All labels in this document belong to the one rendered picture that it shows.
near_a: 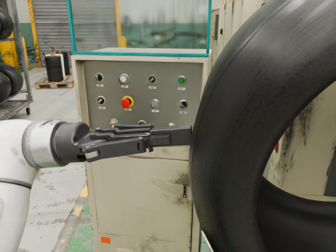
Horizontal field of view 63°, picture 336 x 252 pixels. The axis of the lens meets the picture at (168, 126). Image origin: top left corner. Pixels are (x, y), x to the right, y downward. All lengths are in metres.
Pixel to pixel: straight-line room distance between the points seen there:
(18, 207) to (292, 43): 0.49
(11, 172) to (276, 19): 0.47
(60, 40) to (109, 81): 8.80
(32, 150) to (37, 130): 0.04
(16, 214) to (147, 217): 0.90
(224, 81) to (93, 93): 0.94
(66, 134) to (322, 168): 0.64
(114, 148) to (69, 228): 1.80
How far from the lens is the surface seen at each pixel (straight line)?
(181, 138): 0.46
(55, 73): 6.71
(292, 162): 0.81
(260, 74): 0.32
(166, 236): 1.42
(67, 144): 0.50
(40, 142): 0.52
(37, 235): 2.25
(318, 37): 0.32
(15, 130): 0.57
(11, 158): 0.56
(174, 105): 1.14
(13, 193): 0.55
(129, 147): 0.45
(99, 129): 0.51
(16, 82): 4.63
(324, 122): 0.78
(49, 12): 10.04
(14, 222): 0.55
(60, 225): 2.28
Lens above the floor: 1.39
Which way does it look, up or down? 21 degrees down
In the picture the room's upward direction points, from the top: straight up
